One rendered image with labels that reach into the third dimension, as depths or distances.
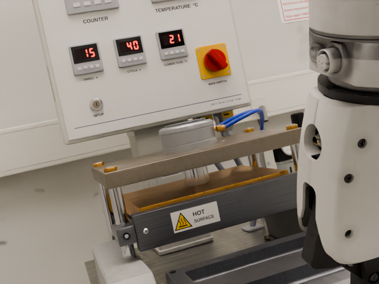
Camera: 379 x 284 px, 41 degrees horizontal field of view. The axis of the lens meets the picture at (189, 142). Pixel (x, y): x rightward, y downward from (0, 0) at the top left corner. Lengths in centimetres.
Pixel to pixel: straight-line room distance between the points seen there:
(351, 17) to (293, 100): 107
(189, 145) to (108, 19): 28
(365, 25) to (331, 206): 10
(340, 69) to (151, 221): 38
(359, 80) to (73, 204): 98
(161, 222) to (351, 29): 40
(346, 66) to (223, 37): 63
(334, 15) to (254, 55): 108
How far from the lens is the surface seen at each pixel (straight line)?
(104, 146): 114
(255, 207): 65
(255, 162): 83
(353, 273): 35
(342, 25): 27
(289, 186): 66
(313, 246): 32
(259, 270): 51
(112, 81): 83
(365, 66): 27
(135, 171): 61
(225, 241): 89
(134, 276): 57
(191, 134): 68
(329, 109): 28
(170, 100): 85
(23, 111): 118
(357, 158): 28
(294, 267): 50
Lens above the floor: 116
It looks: 3 degrees down
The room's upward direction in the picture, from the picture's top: 12 degrees counter-clockwise
